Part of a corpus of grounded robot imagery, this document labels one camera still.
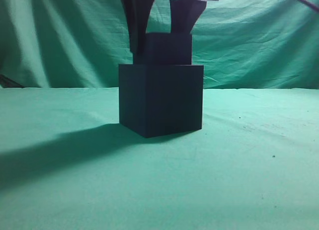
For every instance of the green table cloth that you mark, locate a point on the green table cloth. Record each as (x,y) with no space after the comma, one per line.
(67,164)

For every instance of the large dark groove box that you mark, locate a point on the large dark groove box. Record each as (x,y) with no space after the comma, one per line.
(158,100)

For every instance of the small purple cube block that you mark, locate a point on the small purple cube block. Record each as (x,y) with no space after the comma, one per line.
(165,49)

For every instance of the green backdrop cloth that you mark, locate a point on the green backdrop cloth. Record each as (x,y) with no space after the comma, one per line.
(80,43)

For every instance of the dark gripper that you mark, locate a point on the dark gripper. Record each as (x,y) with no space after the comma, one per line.
(184,15)

